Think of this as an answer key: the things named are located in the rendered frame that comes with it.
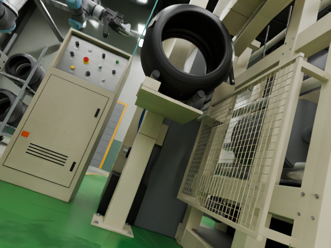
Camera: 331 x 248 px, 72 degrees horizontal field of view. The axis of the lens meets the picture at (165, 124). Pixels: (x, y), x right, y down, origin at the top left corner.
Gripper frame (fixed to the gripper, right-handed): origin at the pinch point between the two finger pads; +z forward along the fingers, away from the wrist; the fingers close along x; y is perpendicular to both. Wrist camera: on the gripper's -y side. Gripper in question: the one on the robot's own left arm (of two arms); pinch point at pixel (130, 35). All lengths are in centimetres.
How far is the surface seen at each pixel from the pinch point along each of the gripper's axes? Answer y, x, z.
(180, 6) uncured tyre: 27.5, -11.7, 17.5
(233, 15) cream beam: 59, 5, 52
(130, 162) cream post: -65, 25, 39
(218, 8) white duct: 109, 59, 45
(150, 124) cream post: -36, 25, 39
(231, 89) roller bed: 16, 18, 78
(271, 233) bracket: -68, -61, 84
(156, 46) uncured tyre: -3.8, -11.9, 17.8
